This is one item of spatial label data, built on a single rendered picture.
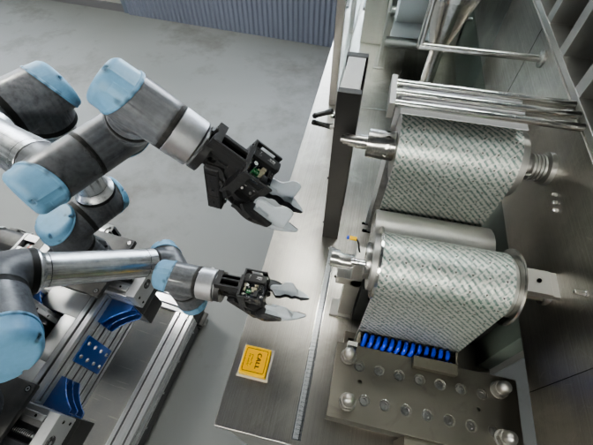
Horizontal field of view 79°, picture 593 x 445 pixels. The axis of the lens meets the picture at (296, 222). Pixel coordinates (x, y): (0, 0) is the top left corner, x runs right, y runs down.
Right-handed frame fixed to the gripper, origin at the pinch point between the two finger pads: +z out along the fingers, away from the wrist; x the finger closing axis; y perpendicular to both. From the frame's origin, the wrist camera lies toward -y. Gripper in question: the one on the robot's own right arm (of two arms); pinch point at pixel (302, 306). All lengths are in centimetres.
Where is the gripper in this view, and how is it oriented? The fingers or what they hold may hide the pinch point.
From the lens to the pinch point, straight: 85.8
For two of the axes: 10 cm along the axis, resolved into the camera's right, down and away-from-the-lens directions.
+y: 0.0, -5.8, -8.1
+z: 9.8, 1.7, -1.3
